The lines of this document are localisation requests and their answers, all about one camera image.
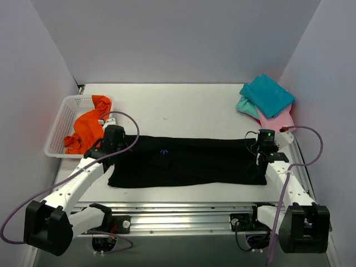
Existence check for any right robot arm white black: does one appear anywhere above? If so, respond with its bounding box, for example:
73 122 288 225
247 126 330 257

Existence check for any orange t shirt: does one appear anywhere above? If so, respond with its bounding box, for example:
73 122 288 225
63 95 112 155

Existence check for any teal folded t shirt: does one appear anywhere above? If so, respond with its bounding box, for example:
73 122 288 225
240 74 295 118

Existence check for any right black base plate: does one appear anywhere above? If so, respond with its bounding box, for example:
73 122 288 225
229 213 264 232

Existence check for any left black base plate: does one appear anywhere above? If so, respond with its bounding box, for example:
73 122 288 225
107 215 131 234

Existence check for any pink folded t shirt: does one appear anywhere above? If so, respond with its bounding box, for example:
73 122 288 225
256 105 294 132

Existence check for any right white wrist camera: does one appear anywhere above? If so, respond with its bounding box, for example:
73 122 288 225
275 126 294 149

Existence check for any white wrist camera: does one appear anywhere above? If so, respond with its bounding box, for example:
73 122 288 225
98 117 117 131
275 126 294 149

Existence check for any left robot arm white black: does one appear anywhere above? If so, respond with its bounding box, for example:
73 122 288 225
23 125 127 256

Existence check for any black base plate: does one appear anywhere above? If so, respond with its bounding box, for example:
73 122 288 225
229 213 264 232
107 215 131 234

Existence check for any mint green folded t shirt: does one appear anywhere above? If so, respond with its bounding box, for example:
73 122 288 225
235 96 259 120

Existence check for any black thin cable loop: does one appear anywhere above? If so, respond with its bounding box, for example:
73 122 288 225
244 131 264 181

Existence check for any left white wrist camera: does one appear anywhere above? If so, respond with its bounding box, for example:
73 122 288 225
98 117 117 131

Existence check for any aluminium rail frame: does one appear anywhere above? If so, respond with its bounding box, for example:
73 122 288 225
22 133 342 267

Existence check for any black t shirt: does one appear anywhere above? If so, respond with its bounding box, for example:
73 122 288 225
108 136 267 189

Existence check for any white plastic basket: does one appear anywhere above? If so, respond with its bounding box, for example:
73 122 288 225
44 95 114 159

